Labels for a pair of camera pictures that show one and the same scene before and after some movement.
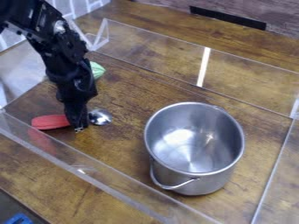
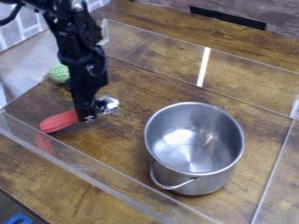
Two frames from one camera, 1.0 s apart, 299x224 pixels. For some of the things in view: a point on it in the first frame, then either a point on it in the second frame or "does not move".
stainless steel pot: x=193 y=140 does not move
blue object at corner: x=18 y=219 does not move
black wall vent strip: x=228 y=17 does not move
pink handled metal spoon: x=97 y=117 → x=106 y=105
